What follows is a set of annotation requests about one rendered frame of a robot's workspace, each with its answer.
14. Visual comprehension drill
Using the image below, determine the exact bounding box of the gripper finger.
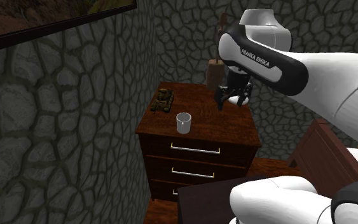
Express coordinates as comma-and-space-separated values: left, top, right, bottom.
214, 87, 230, 111
236, 83, 254, 108

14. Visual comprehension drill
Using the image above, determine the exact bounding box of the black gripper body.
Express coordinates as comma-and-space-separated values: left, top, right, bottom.
226, 71, 251, 92

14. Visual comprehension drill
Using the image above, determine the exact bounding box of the white bowl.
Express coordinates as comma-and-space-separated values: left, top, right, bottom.
228, 95, 250, 106

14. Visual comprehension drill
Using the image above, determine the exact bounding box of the brown wooden chest of drawers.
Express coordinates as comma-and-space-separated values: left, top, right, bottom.
135, 81, 262, 202

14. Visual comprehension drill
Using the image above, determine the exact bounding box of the brown wooden figure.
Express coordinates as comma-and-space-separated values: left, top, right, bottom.
205, 12, 230, 92

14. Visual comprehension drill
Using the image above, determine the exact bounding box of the grey cup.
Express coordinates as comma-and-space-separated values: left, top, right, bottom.
176, 112, 193, 135

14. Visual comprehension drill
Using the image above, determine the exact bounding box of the olive toy tank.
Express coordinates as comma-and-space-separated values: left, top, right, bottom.
149, 88, 175, 114

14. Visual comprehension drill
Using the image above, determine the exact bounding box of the brown wooden bed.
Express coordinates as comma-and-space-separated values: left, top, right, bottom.
287, 118, 358, 199

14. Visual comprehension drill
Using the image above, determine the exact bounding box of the dark robot stand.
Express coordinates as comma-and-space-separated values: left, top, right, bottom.
177, 176, 268, 224

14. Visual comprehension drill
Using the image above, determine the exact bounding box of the dark framed wall picture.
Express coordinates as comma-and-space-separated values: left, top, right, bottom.
0, 0, 137, 56

